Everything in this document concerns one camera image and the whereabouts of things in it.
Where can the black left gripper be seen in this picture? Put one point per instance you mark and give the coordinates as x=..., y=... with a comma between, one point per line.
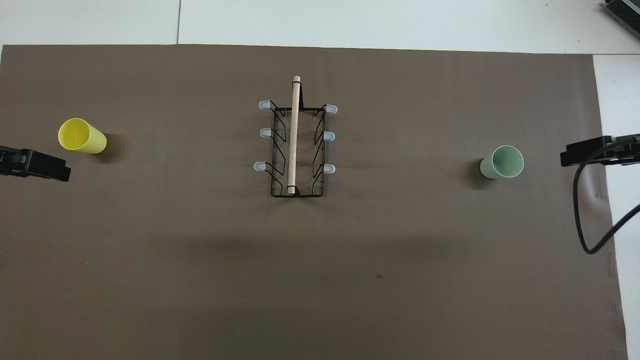
x=14, y=162

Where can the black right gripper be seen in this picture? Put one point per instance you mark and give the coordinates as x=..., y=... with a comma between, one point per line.
x=627, y=150

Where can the yellow plastic cup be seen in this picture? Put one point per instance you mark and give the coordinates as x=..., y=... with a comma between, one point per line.
x=80, y=136

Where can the pale green plastic cup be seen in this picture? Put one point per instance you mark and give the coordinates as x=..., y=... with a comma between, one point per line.
x=505, y=162

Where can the grey ribbed device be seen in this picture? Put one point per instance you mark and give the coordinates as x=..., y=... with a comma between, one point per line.
x=625, y=11

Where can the brown table mat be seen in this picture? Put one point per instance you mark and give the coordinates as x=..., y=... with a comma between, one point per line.
x=200, y=250

